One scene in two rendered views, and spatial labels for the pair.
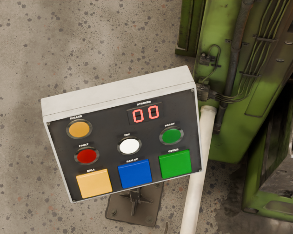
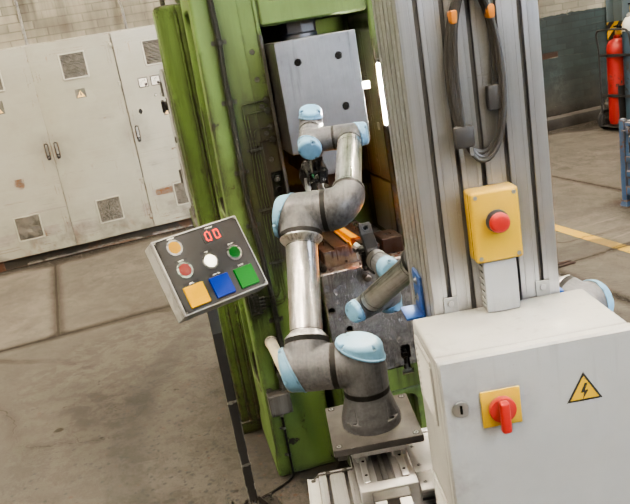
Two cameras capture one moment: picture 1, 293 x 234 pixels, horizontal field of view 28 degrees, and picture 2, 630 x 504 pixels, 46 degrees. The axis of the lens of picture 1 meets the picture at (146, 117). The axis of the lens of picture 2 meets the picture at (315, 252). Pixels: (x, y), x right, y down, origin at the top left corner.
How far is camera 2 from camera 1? 2.25 m
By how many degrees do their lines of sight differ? 57
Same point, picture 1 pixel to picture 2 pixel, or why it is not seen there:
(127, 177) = (218, 286)
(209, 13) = (227, 200)
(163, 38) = (228, 431)
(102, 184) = (202, 293)
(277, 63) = not seen: hidden behind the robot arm
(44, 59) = (124, 481)
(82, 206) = not seen: outside the picture
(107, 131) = (192, 249)
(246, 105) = not seen: hidden behind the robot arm
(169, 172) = (244, 282)
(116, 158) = (205, 271)
